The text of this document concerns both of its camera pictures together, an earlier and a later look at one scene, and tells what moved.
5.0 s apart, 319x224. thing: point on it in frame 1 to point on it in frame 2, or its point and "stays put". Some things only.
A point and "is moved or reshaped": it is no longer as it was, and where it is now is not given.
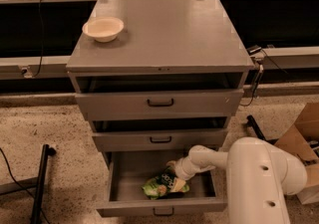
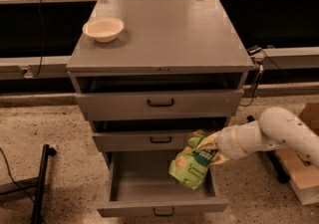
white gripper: [181, 167] to [226, 144]
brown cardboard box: [302, 140] stays put
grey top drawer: [159, 105] stays put
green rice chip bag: [159, 186] is moved or reshaped
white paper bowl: [103, 29] stays put
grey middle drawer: [158, 139] stays put
